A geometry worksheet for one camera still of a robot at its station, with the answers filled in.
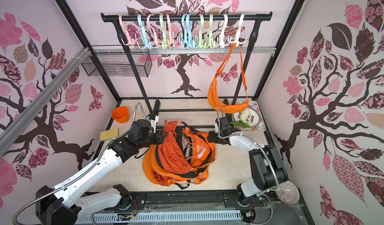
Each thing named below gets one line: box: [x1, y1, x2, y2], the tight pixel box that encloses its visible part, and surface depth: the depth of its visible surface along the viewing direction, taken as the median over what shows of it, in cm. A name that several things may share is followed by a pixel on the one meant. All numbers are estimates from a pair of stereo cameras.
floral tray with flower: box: [229, 100, 267, 132], surface depth 106 cm
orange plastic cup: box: [111, 106, 130, 124], surface depth 106 cm
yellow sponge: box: [100, 127, 119, 141], surface depth 100 cm
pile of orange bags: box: [143, 120, 216, 190], surface depth 78 cm
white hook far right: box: [234, 13, 248, 47], surface depth 58 cm
